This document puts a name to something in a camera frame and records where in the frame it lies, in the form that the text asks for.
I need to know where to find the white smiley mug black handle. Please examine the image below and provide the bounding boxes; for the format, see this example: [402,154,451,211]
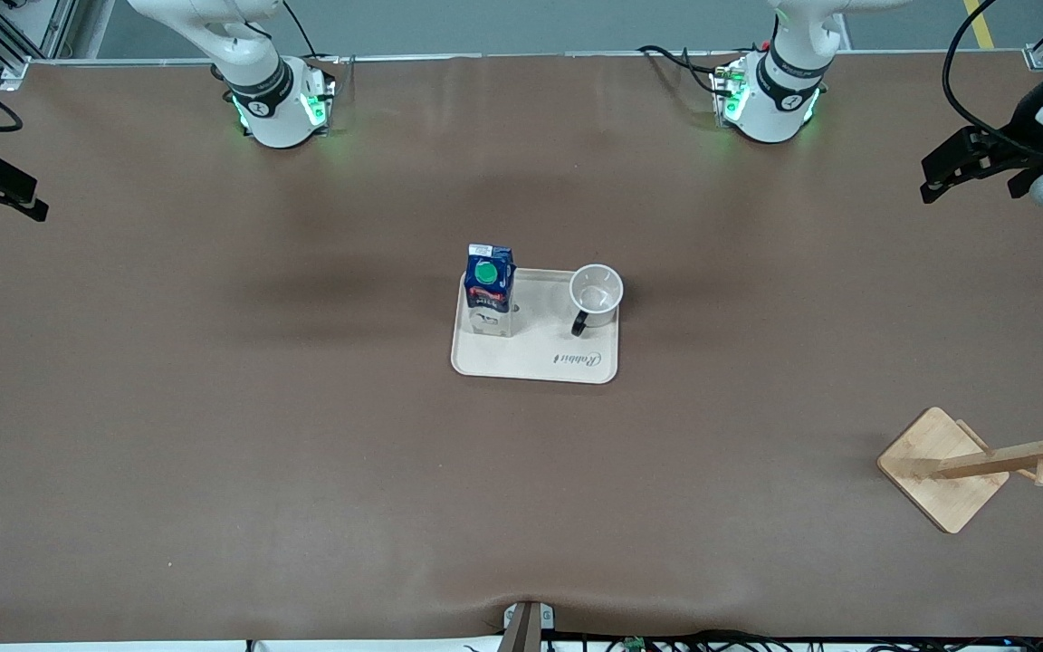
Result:
[569,264,625,338]

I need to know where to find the blue milk carton green cap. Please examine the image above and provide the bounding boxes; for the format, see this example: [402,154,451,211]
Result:
[464,243,517,338]

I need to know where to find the wooden cup rack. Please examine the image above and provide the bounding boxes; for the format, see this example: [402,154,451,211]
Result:
[876,394,1043,535]

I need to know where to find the brown table cover mat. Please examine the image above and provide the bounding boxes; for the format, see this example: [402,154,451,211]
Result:
[0,50,1043,646]

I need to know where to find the cream plastic tray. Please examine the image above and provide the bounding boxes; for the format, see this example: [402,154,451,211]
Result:
[450,267,620,385]

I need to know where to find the black left arm base cables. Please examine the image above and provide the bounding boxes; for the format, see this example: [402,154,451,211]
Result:
[636,43,742,97]

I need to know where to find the black right arm base cable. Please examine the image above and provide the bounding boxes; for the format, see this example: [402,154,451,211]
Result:
[281,0,356,66]

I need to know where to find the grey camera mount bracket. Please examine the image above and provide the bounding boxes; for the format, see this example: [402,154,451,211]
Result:
[502,600,556,652]

